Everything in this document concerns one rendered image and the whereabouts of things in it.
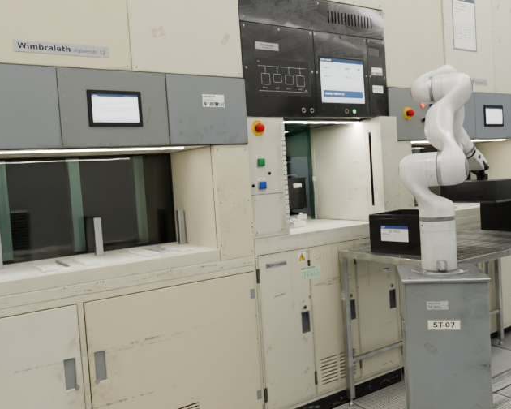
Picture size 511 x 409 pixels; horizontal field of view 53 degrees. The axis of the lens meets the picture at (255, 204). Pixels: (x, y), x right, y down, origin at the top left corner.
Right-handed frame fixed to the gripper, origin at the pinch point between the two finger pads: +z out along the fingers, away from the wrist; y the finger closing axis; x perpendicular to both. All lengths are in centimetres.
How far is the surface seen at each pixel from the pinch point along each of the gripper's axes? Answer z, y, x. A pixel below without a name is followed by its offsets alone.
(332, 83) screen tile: -74, 41, 5
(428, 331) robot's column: -28, -32, 98
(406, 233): -21, 4, 53
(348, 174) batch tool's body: -23, 60, 18
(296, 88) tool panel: -87, 41, 23
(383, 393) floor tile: 50, 35, 103
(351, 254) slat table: -20, 30, 66
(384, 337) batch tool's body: 37, 40, 79
